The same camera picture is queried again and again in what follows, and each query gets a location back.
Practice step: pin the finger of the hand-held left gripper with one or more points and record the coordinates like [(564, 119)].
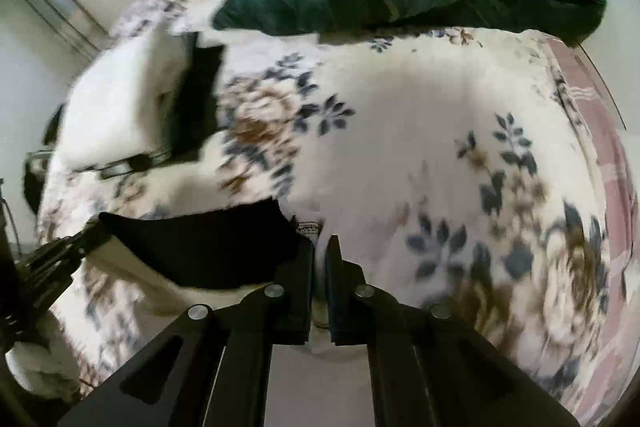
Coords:
[(75, 248)]

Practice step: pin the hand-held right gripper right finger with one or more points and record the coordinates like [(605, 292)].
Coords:
[(334, 277)]

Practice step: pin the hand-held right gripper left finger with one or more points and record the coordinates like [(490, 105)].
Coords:
[(304, 267)]

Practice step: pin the white and black small garment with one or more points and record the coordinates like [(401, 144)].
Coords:
[(200, 247)]

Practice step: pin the pile of white black clothes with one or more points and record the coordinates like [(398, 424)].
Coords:
[(120, 97)]

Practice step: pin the floral fleece blanket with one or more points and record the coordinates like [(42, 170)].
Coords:
[(400, 132)]

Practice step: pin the pink striped bed sheet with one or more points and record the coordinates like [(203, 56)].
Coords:
[(616, 167)]

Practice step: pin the grey metal door frame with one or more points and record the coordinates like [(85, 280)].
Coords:
[(60, 2)]

